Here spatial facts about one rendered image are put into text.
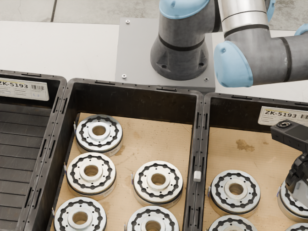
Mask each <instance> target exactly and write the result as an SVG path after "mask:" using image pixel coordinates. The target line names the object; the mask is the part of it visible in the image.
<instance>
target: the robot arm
mask: <svg viewBox="0 0 308 231"><path fill-rule="evenodd" d="M274 3H275V0H160V2H159V32H158V36H157V38H156V40H155V42H154V44H153V46H152V48H151V51H150V63H151V65H152V67H153V69H154V70H155V71H156V72H157V73H158V74H160V75H161V76H163V77H165V78H168V79H171V80H176V81H186V80H191V79H194V78H197V77H198V76H200V75H201V74H203V73H204V71H205V70H206V68H207V66H208V61H209V52H208V48H207V45H206V42H205V34H206V33H218V32H223V35H224V39H225V41H224V42H223V43H219V44H217V45H216V47H215V50H214V71H215V75H216V78H217V80H218V82H219V83H220V85H222V86H223V87H226V88H240V87H246V88H249V87H251V86H257V85H265V84H274V83H287V82H296V81H304V80H308V23H307V24H306V23H305V24H303V25H302V26H301V27H300V28H299V29H298V30H297V31H296V32H295V34H294V36H285V37H274V38H272V37H271V35H270V30H269V22H270V20H271V18H272V16H273V14H274V10H275V6H274ZM270 130H271V136H272V139H273V140H276V141H278V142H280V143H282V144H285V145H287V146H289V147H292V148H294V149H297V150H299V151H301V152H302V154H301V155H300V156H298V157H297V158H296V159H295V161H294V163H293V164H292V166H291V169H290V170H289V173H288V175H287V177H286V180H285V184H286V188H287V189H288V192H289V194H290V196H291V197H292V198H293V199H294V200H295V201H298V200H299V201H300V202H301V203H302V204H303V205H305V206H306V207H307V208H308V127H307V126H304V125H301V124H299V123H296V122H293V121H291V120H288V119H286V120H283V121H280V122H278V123H277V124H275V125H273V126H271V127H270Z"/></svg>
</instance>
